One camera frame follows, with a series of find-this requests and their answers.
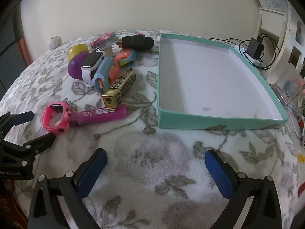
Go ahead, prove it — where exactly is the white power strip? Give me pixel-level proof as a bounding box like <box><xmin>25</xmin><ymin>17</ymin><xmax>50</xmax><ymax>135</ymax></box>
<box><xmin>235</xmin><ymin>44</ymin><xmax>265</xmax><ymax>69</ymax></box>

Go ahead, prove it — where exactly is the small black box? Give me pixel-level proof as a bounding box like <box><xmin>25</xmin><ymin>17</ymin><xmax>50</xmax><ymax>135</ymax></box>
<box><xmin>121</xmin><ymin>35</ymin><xmax>146</xmax><ymax>50</ymax></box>

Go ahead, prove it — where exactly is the dark cabinet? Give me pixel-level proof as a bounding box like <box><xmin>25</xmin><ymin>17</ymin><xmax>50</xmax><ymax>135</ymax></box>
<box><xmin>0</xmin><ymin>0</ymin><xmax>32</xmax><ymax>98</ymax></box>

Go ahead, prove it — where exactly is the pink child watch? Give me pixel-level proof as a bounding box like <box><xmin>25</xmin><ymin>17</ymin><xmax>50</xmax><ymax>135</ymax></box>
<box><xmin>41</xmin><ymin>101</ymin><xmax>71</xmax><ymax>134</ymax></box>

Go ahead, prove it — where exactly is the white smartwatch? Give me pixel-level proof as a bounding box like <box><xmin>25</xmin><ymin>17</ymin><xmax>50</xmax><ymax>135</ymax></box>
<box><xmin>80</xmin><ymin>52</ymin><xmax>105</xmax><ymax>87</ymax></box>

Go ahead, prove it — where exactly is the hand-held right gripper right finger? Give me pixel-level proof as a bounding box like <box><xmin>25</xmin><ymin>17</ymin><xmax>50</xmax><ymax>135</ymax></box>
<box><xmin>204</xmin><ymin>149</ymin><xmax>283</xmax><ymax>229</ymax></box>

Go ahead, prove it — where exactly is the floral fleece blanket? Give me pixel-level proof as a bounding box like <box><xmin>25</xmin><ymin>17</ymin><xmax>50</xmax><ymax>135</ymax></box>
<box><xmin>0</xmin><ymin>29</ymin><xmax>305</xmax><ymax>229</ymax></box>

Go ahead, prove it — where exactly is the purple round toy yellow cap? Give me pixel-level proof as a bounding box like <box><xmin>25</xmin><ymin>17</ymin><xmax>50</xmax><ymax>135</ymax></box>
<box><xmin>67</xmin><ymin>44</ymin><xmax>92</xmax><ymax>79</ymax></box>

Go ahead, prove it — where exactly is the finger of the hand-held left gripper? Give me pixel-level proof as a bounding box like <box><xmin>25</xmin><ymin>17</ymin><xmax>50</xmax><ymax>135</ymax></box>
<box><xmin>0</xmin><ymin>133</ymin><xmax>57</xmax><ymax>166</ymax></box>
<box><xmin>0</xmin><ymin>111</ymin><xmax>35</xmax><ymax>139</ymax></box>

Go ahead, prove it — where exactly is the white shelf unit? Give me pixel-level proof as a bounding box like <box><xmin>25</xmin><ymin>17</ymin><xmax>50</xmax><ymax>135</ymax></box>
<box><xmin>258</xmin><ymin>0</ymin><xmax>305</xmax><ymax>86</ymax></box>

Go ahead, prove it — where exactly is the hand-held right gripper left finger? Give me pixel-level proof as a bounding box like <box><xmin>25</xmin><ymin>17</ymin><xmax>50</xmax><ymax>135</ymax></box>
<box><xmin>28</xmin><ymin>148</ymin><xmax>108</xmax><ymax>229</ymax></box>

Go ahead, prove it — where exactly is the clear plastic container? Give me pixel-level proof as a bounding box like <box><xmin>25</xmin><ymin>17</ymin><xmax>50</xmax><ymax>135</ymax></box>
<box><xmin>272</xmin><ymin>75</ymin><xmax>305</xmax><ymax>115</ymax></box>

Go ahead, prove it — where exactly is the gold patterned lighter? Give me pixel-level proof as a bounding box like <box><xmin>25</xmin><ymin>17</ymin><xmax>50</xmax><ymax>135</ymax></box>
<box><xmin>102</xmin><ymin>68</ymin><xmax>137</xmax><ymax>111</ymax></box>

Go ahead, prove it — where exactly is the clear jar of hair ties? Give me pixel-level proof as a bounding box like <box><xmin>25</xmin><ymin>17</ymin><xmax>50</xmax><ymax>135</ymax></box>
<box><xmin>89</xmin><ymin>31</ymin><xmax>119</xmax><ymax>53</ymax></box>

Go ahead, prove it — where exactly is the magenta tube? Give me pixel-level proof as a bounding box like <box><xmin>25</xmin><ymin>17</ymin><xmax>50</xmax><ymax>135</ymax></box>
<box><xmin>69</xmin><ymin>104</ymin><xmax>127</xmax><ymax>127</ymax></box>

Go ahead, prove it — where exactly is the black charger with cables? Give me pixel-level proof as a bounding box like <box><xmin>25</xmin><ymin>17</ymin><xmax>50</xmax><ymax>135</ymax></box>
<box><xmin>209</xmin><ymin>34</ymin><xmax>280</xmax><ymax>70</ymax></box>

